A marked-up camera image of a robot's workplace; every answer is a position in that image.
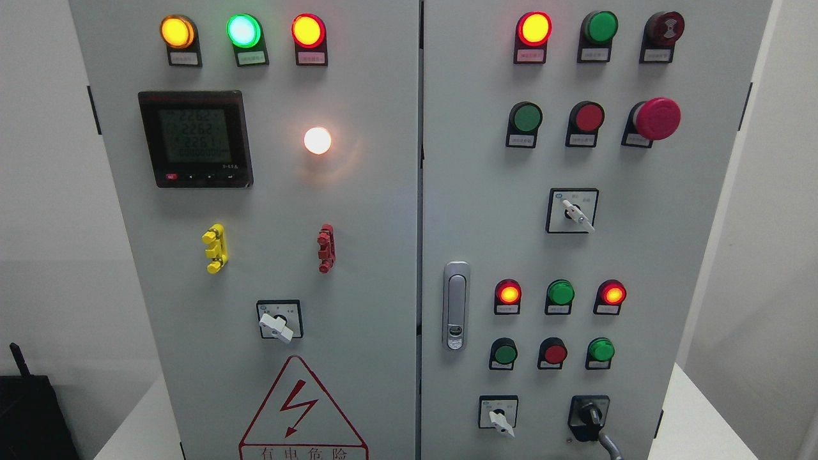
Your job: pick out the black knob switch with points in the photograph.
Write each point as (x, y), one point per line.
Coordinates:
(587, 416)

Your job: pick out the red terminal connector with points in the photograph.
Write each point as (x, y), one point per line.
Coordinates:
(327, 248)

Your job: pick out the grey electrical control cabinet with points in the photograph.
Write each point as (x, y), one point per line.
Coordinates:
(416, 97)

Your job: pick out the red indicator light middle left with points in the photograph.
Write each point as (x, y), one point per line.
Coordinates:
(508, 297)

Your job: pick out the white glowing indicator light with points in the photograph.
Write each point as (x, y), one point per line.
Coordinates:
(317, 140)

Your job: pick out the green push button lower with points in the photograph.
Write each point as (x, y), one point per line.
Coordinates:
(503, 354)

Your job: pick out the green push button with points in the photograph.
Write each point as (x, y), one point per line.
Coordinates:
(503, 354)
(524, 121)

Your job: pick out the green push button upper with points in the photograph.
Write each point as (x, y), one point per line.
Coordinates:
(524, 121)

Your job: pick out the green indicator light middle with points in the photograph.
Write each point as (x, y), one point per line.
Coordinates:
(559, 298)

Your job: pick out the red push button lower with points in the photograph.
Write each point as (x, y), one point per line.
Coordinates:
(552, 354)

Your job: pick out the red push button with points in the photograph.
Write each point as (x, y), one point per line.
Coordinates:
(585, 120)
(552, 354)

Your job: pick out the yellow terminal connector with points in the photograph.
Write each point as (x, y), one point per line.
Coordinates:
(216, 250)

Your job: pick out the red push button upper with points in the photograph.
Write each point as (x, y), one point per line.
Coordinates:
(585, 120)

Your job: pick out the red indicator light middle right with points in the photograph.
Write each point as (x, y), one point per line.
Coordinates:
(609, 299)

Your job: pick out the red ringed indicator light left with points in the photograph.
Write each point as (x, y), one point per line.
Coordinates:
(310, 40)

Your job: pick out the red high voltage warning sticker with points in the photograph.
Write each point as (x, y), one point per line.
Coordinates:
(299, 419)

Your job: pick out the green indicator light lower right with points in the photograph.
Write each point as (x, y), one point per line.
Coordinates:
(599, 355)

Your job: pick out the black digital power meter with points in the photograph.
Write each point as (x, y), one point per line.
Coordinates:
(197, 139)

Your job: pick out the red indicator light top right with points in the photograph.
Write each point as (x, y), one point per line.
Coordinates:
(532, 33)

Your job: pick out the lit green indicator light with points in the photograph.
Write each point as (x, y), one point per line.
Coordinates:
(246, 35)

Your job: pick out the red emergency stop button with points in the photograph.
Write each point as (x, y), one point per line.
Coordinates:
(651, 121)

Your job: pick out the green indicator light top right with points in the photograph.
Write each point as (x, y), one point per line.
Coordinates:
(596, 37)

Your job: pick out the yellow indicator light top left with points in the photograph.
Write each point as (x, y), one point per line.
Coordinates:
(180, 35)

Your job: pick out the dark red buzzer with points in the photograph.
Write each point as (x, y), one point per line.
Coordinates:
(661, 33)

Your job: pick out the black device with antenna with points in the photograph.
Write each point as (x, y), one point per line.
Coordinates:
(32, 424)

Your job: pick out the silver door lock handle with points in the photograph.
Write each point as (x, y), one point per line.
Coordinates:
(455, 304)

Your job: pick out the white selector switch left door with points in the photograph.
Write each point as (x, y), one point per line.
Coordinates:
(280, 319)

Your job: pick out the white selector switch upper right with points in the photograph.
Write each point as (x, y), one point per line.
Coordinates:
(572, 210)

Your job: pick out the white selector switch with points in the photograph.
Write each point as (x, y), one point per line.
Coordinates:
(572, 210)
(498, 413)

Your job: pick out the white selector switch lower right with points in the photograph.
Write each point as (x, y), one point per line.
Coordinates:
(498, 413)

